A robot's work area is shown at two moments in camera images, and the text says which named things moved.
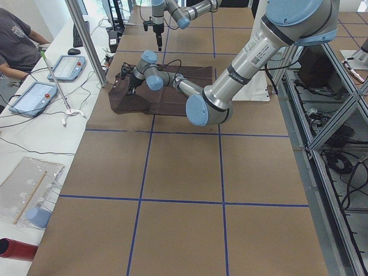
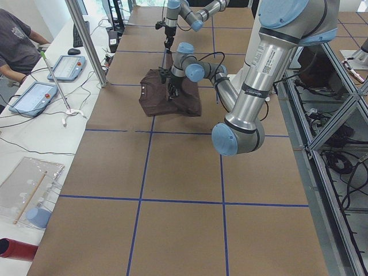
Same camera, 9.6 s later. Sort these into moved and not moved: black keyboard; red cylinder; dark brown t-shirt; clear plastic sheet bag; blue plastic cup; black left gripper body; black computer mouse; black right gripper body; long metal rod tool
Moved: dark brown t-shirt; black right gripper body; black left gripper body
Not moved: black keyboard; red cylinder; clear plastic sheet bag; blue plastic cup; black computer mouse; long metal rod tool
